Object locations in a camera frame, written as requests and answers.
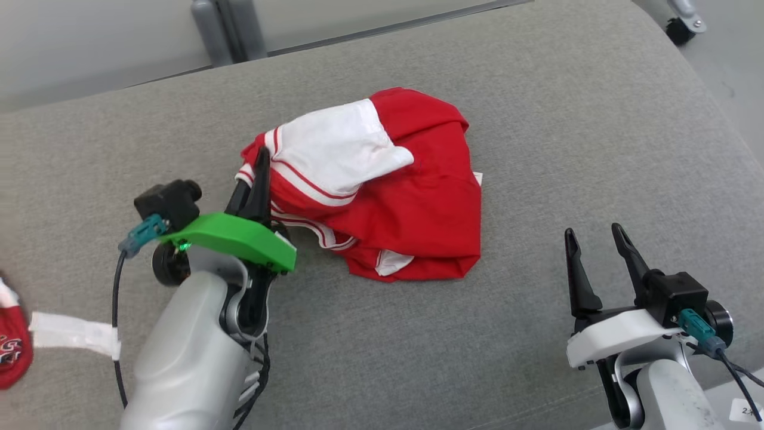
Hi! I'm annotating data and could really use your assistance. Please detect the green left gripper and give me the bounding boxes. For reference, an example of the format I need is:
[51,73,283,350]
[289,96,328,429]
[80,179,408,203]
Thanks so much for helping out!
[152,146,297,286]

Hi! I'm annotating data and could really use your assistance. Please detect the white paper label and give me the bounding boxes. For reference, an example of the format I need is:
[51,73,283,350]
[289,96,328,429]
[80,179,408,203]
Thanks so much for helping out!
[729,399,764,426]

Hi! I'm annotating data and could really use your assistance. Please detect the black cable with teal plug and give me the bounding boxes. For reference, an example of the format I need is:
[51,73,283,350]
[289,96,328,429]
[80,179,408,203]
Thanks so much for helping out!
[677,309,764,422]
[112,215,169,410]

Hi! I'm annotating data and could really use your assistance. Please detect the grey wall post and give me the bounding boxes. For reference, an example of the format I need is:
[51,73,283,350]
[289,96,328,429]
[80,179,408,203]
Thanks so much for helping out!
[191,0,268,67]

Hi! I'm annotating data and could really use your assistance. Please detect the black caster wheel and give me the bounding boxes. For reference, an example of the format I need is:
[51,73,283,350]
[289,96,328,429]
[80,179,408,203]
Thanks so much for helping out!
[666,0,707,45]

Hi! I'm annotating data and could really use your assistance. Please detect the red and white jersey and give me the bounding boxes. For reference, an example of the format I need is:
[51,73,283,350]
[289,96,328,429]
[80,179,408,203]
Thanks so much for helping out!
[235,87,483,282]

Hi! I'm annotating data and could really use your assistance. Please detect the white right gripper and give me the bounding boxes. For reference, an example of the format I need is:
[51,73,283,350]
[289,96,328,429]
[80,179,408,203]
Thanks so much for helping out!
[564,223,687,368]

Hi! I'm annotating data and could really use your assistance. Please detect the white tape strip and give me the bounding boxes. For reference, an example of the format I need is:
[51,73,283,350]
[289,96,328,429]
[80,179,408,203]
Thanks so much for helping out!
[29,311,121,361]

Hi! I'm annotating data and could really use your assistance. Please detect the red printed basketball shorts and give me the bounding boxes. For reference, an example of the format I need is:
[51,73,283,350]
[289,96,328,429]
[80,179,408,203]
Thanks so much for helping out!
[0,275,33,390]

